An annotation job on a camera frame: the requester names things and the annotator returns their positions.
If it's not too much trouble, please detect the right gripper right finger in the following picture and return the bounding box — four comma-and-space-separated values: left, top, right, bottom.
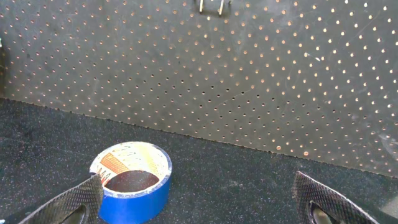
292, 170, 381, 224

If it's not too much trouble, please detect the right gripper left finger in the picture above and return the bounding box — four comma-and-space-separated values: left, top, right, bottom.
17, 173, 104, 224

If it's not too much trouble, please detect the roll of blue tape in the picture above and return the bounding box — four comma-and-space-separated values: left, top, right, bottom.
89, 141, 173, 224

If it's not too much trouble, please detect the black pegboard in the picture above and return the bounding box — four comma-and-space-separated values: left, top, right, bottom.
0, 0, 398, 179

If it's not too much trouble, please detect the metal hook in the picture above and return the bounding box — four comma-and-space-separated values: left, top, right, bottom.
198, 0, 233, 16

